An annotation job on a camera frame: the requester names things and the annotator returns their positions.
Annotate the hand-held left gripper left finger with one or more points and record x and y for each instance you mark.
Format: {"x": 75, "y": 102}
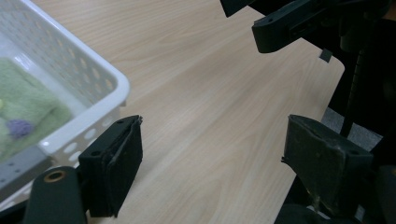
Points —
{"x": 115, "y": 161}

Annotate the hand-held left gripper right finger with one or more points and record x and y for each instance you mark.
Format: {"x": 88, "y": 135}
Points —
{"x": 323, "y": 168}

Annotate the white plastic basket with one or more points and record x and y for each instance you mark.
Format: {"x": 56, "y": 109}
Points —
{"x": 93, "y": 93}

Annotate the grey tape strip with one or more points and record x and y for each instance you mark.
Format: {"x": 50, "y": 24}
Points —
{"x": 325, "y": 55}

